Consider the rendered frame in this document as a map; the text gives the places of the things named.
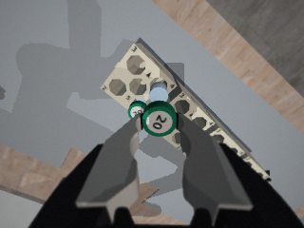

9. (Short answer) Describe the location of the beige bucket adapter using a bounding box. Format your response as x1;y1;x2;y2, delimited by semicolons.
230;133;270;179
101;43;177;110
163;79;215;149
205;108;245;156

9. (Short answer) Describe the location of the grey bench mat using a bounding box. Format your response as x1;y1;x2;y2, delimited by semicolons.
0;0;304;225

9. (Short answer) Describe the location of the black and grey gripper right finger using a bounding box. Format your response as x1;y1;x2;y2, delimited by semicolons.
176;112;304;228

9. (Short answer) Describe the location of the dark grey flat base plate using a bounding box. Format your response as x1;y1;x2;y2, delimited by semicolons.
137;39;251;153

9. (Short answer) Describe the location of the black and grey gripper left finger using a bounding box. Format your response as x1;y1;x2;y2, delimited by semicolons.
29;113;143;228

